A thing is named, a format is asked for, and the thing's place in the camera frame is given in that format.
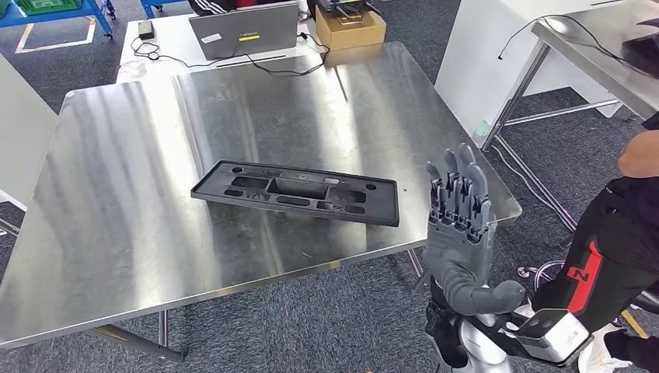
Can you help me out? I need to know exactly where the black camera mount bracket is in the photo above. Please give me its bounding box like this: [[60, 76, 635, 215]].
[[463, 312, 522, 360]]

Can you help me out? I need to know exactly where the black laptop cable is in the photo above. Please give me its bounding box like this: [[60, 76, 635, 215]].
[[130, 31, 332, 78]]

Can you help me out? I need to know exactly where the yellow floor tape square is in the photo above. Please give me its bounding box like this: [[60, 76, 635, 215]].
[[620, 309, 650, 340]]

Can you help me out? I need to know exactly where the grey laptop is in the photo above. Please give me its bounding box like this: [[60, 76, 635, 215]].
[[188, 1, 301, 61]]

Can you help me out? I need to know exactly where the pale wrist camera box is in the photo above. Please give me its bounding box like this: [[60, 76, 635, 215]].
[[514, 308, 593, 368]]

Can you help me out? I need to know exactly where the black plastic bracket panel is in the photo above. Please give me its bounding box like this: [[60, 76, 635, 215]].
[[190, 159, 401, 228]]

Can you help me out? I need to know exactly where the thin black cable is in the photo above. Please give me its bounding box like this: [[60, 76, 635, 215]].
[[497, 13, 640, 68]]

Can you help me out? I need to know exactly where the white partition panel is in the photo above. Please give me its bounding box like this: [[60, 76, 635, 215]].
[[434, 0, 626, 148], [0, 54, 58, 212]]

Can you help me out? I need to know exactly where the person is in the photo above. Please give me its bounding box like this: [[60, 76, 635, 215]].
[[530, 110, 659, 373]]

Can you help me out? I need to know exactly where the white desk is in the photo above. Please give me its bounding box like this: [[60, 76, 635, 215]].
[[115, 12, 326, 85]]

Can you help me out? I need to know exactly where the stainless steel workbench table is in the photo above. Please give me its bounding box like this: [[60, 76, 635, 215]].
[[0, 42, 522, 361]]

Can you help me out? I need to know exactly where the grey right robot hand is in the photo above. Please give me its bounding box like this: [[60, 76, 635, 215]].
[[423, 143, 526, 316]]

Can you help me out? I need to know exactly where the black tool on box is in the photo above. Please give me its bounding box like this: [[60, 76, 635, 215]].
[[308, 0, 383, 23]]

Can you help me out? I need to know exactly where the blue metal cart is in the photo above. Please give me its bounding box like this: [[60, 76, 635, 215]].
[[0, 0, 117, 40], [140, 0, 193, 19]]

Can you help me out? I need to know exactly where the brown cardboard box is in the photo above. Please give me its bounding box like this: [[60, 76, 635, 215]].
[[315, 5, 387, 51]]

